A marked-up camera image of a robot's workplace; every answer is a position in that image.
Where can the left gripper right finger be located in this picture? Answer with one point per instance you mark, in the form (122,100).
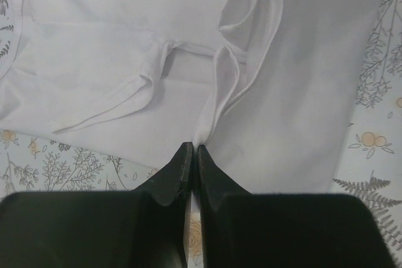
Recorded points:
(241,229)

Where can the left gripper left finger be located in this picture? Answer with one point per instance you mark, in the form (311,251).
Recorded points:
(145,227)

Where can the white t shirt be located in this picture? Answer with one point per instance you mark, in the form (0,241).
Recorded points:
(266,85)

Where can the floral table mat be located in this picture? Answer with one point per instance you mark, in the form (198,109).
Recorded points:
(370,147)

